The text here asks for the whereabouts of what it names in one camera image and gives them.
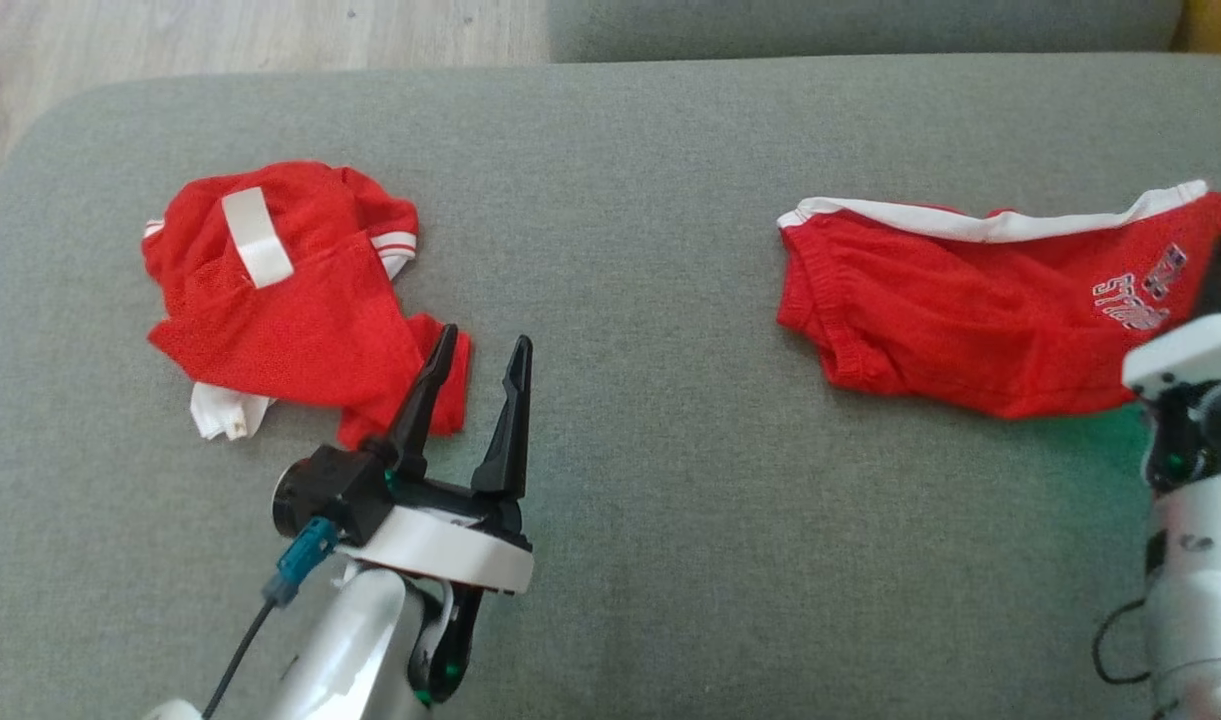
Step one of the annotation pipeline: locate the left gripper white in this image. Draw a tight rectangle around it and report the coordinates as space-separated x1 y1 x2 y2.
335 323 535 596

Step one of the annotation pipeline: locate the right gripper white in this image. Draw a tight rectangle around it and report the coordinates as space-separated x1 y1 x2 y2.
1122 233 1221 400

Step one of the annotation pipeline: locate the red basketball jersey white trim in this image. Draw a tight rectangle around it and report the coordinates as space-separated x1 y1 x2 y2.
142 160 473 451

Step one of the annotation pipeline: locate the red basketball shorts white stripe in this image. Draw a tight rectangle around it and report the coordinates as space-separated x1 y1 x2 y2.
776 180 1221 421

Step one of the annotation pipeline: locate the large grey sofa ottoman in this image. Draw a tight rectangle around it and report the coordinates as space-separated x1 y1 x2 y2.
0 52 1221 720

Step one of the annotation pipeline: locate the wide yellow sofa back cushion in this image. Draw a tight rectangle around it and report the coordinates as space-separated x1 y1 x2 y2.
1175 0 1221 56

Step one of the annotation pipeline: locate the long grey sofa seat cushion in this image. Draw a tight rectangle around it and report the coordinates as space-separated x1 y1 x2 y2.
547 0 1186 64

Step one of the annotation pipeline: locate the blue left cable connector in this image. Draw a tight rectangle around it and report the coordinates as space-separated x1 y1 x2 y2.
262 516 340 609

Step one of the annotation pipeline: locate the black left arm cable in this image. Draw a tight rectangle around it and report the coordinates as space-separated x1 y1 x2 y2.
202 598 277 720

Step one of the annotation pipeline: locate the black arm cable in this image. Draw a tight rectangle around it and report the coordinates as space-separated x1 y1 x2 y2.
202 598 277 720
1091 597 1157 687

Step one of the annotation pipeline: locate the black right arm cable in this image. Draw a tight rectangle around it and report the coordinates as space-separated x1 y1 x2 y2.
1091 597 1157 687

